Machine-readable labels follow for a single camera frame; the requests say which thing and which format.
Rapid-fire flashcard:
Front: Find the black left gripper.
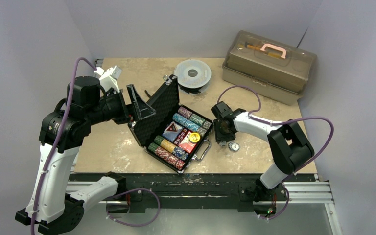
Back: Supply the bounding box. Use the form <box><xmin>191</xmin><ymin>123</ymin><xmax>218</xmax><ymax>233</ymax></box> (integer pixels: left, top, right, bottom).
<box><xmin>86</xmin><ymin>84</ymin><xmax>155</xmax><ymax>125</ymax></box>

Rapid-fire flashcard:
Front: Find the white blue chip five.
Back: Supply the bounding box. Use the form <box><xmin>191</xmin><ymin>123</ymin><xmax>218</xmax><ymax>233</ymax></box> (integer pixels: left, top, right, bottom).
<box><xmin>228</xmin><ymin>141</ymin><xmax>240</xmax><ymax>152</ymax></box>

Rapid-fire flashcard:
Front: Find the yellow big blind button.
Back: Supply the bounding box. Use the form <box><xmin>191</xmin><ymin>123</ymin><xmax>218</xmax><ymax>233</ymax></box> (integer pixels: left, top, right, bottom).
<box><xmin>188</xmin><ymin>132</ymin><xmax>201</xmax><ymax>144</ymax></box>

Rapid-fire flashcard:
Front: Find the red triangular all-in marker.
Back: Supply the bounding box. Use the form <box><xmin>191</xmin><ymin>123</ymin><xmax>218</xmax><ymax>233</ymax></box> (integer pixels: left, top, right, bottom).
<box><xmin>167</xmin><ymin>122</ymin><xmax>183</xmax><ymax>133</ymax></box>

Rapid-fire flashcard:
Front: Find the blue playing card deck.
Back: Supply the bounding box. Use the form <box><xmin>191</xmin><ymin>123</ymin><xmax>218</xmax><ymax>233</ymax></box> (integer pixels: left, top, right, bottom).
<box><xmin>162</xmin><ymin>121</ymin><xmax>179</xmax><ymax>142</ymax></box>

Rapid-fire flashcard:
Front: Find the black poker set case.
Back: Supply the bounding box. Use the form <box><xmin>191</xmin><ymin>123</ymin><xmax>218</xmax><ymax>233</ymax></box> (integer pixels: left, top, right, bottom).
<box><xmin>127</xmin><ymin>74</ymin><xmax>213</xmax><ymax>174</ymax></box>

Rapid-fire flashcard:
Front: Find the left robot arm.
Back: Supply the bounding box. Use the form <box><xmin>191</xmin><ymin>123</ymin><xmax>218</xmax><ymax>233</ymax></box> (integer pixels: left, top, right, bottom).
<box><xmin>15</xmin><ymin>76</ymin><xmax>155</xmax><ymax>235</ymax></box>

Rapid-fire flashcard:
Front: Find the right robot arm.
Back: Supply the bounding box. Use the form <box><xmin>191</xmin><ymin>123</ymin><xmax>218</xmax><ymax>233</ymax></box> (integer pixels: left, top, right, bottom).
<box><xmin>211</xmin><ymin>101</ymin><xmax>315</xmax><ymax>199</ymax></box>

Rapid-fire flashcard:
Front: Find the green chip stack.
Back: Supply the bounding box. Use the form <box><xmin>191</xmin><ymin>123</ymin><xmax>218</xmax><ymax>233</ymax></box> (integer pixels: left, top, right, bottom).
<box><xmin>188</xmin><ymin>114</ymin><xmax>212</xmax><ymax>136</ymax></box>

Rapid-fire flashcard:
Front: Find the red playing card deck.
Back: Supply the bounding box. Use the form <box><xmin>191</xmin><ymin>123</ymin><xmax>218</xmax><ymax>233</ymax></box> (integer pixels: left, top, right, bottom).
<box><xmin>178</xmin><ymin>131</ymin><xmax>199</xmax><ymax>153</ymax></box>

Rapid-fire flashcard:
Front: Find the light blue chip stack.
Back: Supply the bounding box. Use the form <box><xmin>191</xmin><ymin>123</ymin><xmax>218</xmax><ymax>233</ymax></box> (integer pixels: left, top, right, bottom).
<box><xmin>172</xmin><ymin>113</ymin><xmax>200</xmax><ymax>132</ymax></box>

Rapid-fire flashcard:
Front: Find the red dice row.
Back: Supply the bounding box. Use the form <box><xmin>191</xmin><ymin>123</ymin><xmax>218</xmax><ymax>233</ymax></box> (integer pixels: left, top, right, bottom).
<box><xmin>173</xmin><ymin>128</ymin><xmax>188</xmax><ymax>146</ymax></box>

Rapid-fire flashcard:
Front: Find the yellow chip stack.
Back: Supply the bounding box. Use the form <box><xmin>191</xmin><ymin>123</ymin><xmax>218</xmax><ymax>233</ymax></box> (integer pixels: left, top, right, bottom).
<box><xmin>160</xmin><ymin>139</ymin><xmax>176</xmax><ymax>153</ymax></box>

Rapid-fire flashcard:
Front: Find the purple chip stack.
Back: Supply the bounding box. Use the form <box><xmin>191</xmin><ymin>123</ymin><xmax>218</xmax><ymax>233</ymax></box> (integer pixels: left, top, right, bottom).
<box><xmin>178</xmin><ymin>107</ymin><xmax>193</xmax><ymax>119</ymax></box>

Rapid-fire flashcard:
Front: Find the dark blue chip stack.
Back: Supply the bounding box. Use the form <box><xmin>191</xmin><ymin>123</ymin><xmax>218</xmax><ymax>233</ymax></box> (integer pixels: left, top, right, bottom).
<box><xmin>172</xmin><ymin>147</ymin><xmax>189</xmax><ymax>161</ymax></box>

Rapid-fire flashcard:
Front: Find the red chip stack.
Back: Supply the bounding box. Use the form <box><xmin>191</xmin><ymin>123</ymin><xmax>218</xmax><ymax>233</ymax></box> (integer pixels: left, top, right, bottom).
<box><xmin>154</xmin><ymin>146</ymin><xmax>185</xmax><ymax>170</ymax></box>

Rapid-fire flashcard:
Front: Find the translucent brown storage box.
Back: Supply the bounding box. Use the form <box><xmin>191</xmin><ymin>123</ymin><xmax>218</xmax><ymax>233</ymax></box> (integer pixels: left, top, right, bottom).
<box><xmin>222</xmin><ymin>30</ymin><xmax>317</xmax><ymax>106</ymax></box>

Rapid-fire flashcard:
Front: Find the black orange handled tool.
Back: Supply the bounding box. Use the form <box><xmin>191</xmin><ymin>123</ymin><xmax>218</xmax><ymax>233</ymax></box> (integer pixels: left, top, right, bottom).
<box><xmin>144</xmin><ymin>90</ymin><xmax>152</xmax><ymax>98</ymax></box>

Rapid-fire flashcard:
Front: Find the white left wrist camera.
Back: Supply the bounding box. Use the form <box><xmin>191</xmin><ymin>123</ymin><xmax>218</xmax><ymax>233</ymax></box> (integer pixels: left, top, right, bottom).
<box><xmin>94</xmin><ymin>66</ymin><xmax>122</xmax><ymax>93</ymax></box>

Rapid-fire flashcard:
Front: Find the white perforated cable spool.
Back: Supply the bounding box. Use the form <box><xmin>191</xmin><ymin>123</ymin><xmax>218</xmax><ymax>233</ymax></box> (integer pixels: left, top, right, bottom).
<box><xmin>174</xmin><ymin>59</ymin><xmax>212</xmax><ymax>95</ymax></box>

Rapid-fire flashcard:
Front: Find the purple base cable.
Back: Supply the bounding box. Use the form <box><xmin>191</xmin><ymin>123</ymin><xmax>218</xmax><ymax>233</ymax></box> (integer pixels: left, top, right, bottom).
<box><xmin>106</xmin><ymin>188</ymin><xmax>162</xmax><ymax>228</ymax></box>

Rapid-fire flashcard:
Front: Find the pink box handle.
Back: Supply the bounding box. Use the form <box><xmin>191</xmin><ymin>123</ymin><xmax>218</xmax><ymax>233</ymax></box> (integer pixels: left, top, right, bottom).
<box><xmin>260</xmin><ymin>43</ymin><xmax>287</xmax><ymax>59</ymax></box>

